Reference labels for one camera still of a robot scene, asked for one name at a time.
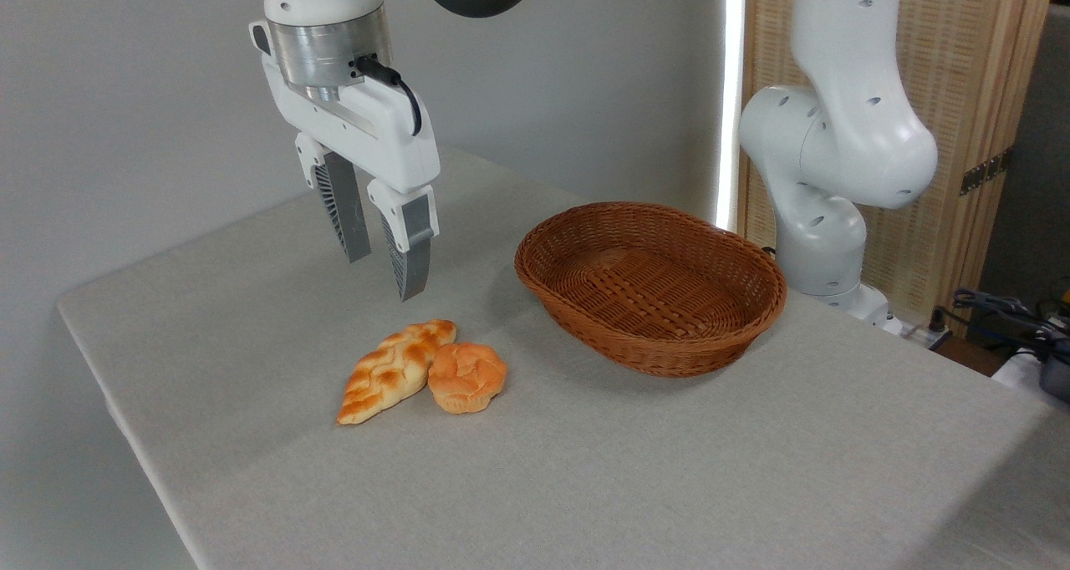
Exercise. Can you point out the metal screen hinge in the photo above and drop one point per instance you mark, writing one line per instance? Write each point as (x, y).
(985, 172)

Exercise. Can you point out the long braided bread loaf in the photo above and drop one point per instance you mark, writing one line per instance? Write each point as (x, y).
(389, 374)

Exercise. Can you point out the round orange bread bun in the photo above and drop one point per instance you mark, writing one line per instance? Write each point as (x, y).
(468, 378)

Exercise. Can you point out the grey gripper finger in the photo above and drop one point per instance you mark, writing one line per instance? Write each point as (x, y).
(411, 252)
(347, 211)

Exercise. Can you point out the grey tablecloth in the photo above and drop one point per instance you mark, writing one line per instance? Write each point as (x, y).
(585, 470)

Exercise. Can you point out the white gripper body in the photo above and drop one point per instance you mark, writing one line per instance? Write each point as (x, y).
(376, 135)

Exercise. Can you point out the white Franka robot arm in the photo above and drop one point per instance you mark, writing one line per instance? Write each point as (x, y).
(844, 135)

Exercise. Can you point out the brown oval wicker basket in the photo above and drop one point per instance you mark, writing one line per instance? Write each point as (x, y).
(652, 294)

